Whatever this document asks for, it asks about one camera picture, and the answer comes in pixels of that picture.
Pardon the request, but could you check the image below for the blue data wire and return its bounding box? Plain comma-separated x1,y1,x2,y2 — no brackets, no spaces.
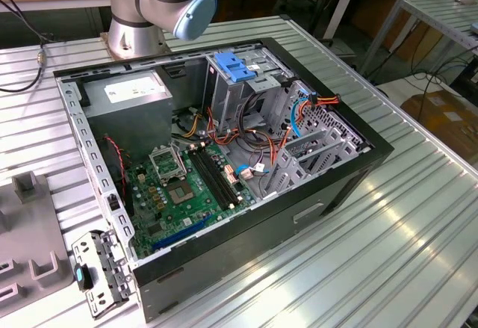
289,87,313,139

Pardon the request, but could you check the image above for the grey metal disk bay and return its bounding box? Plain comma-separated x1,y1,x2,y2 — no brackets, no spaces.
261,79,369,200

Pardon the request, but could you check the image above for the black RAM slot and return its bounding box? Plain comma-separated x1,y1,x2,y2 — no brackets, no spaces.
196,146,243,206
187,149,233,211

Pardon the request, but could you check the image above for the grey optical drive cage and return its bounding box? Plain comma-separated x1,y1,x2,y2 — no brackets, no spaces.
203,46,296,134

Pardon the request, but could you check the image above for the CPU socket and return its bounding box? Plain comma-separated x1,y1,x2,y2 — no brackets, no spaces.
166,180,197,206

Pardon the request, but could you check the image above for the metal socket cover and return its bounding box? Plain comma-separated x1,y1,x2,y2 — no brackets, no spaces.
148,144,187,185

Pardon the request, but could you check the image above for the blue plastic drive latch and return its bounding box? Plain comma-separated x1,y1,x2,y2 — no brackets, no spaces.
214,52,258,84

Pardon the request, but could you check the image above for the black open PC case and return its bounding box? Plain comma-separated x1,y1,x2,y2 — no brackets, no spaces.
52,36,396,324

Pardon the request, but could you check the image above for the green motherboard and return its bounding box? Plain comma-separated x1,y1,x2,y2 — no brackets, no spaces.
125,143,258,260

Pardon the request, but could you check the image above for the blue expansion slot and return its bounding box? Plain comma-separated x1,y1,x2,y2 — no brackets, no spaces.
151,214,214,253

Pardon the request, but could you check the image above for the grey power supply unit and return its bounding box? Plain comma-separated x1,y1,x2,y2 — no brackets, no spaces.
81,70,175,161

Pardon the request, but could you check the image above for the black case fan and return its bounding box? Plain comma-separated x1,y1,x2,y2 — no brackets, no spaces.
99,135,134,217

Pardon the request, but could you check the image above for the black stand pole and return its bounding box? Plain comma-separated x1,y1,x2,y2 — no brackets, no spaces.
310,0,343,41

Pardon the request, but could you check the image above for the black latch with teal stripe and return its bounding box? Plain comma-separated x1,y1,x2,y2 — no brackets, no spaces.
73,262,94,291

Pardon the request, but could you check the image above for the brown cardboard floor box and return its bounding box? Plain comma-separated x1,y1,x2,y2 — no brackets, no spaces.
401,88,478,157

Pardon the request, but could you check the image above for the grey parts rack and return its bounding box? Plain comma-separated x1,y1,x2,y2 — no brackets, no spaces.
0,170,75,309

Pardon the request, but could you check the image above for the metal slat side table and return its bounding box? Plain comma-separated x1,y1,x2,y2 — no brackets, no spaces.
360,0,478,78

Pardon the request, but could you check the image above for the multicoloured wire bundle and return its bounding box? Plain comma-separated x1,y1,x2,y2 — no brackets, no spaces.
175,92,285,164

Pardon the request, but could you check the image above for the white plug with thin wires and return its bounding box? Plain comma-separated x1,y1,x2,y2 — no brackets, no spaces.
234,163,270,182

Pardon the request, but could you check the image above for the orange flat wire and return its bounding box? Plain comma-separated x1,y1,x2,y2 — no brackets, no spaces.
269,126,293,167

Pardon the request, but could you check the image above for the locking lever wire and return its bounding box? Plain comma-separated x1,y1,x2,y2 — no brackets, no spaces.
172,143,188,178

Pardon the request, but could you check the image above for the red and black twisted wire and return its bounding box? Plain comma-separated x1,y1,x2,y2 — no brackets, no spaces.
103,136,130,199

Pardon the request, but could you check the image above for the metal card retention bracket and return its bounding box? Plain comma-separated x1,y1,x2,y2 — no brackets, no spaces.
70,229,137,320

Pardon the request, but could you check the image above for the black cable with metal plug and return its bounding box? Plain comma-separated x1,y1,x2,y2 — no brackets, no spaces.
0,0,48,94

